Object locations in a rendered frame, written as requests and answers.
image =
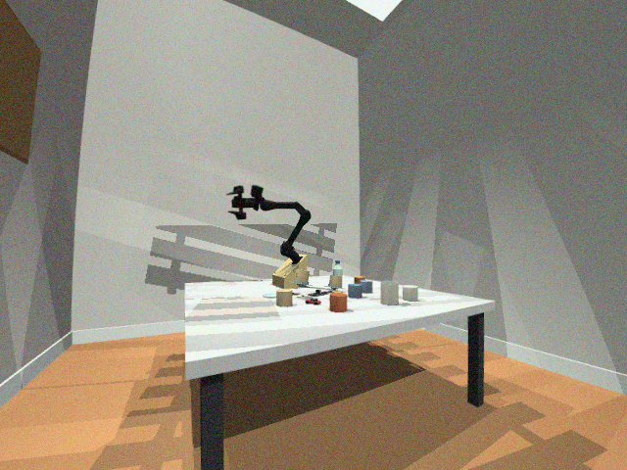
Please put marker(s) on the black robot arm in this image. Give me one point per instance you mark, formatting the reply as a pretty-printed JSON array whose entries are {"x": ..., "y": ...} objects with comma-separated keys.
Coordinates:
[{"x": 286, "y": 248}]

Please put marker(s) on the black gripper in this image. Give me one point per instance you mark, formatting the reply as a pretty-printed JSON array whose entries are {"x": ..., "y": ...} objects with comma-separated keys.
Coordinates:
[{"x": 242, "y": 203}]

